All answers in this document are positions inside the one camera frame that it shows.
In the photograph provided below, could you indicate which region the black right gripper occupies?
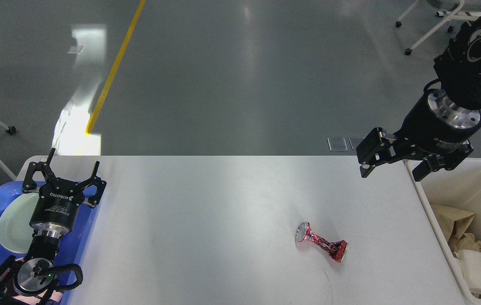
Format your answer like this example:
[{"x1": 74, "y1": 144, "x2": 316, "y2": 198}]
[{"x1": 355, "y1": 89, "x2": 481, "y2": 182}]

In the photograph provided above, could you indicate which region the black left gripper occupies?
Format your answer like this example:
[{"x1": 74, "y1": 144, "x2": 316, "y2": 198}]
[{"x1": 22, "y1": 149, "x2": 107, "y2": 234}]

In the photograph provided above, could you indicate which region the light green plate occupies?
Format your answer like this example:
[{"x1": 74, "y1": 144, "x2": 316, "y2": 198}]
[{"x1": 0, "y1": 193, "x2": 39, "y2": 254}]

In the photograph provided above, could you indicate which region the red snack wrapper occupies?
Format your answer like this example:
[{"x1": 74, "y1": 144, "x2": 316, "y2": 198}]
[{"x1": 295, "y1": 222, "x2": 348, "y2": 263}]

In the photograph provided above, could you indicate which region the white paper cup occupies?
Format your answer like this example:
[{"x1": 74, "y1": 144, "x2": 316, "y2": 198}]
[{"x1": 455, "y1": 250, "x2": 481, "y2": 295}]

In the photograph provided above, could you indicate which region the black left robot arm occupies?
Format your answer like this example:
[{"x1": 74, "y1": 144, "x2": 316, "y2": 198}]
[{"x1": 0, "y1": 149, "x2": 107, "y2": 305}]

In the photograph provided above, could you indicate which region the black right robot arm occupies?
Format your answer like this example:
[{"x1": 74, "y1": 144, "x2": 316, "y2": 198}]
[{"x1": 356, "y1": 16, "x2": 481, "y2": 182}]

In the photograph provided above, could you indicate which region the floor socket cover right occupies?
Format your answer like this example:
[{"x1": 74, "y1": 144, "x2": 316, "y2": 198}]
[{"x1": 348, "y1": 137, "x2": 364, "y2": 151}]

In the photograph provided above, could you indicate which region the floor socket cover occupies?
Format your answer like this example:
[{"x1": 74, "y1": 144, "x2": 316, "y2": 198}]
[
  {"x1": 348, "y1": 137, "x2": 364, "y2": 151},
  {"x1": 327, "y1": 137, "x2": 350, "y2": 153}
]

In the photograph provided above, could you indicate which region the floor socket cover left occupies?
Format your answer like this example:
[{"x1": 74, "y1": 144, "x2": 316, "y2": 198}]
[{"x1": 327, "y1": 137, "x2": 350, "y2": 153}]

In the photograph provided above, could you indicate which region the brown paper in bin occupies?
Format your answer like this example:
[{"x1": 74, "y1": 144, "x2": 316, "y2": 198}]
[{"x1": 430, "y1": 203, "x2": 476, "y2": 247}]

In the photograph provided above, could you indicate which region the white office chair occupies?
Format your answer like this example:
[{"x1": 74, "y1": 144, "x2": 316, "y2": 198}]
[{"x1": 395, "y1": 0, "x2": 473, "y2": 56}]

